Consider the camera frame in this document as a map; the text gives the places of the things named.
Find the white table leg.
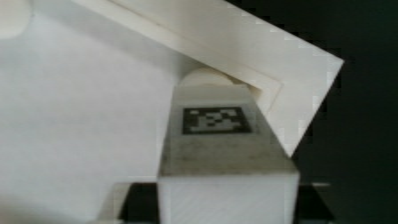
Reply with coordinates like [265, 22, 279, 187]
[158, 68, 298, 224]

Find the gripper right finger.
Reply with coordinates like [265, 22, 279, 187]
[293, 183, 336, 224]

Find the white square tabletop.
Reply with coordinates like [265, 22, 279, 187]
[0, 0, 343, 224]

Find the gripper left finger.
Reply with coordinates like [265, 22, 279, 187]
[94, 182, 160, 224]

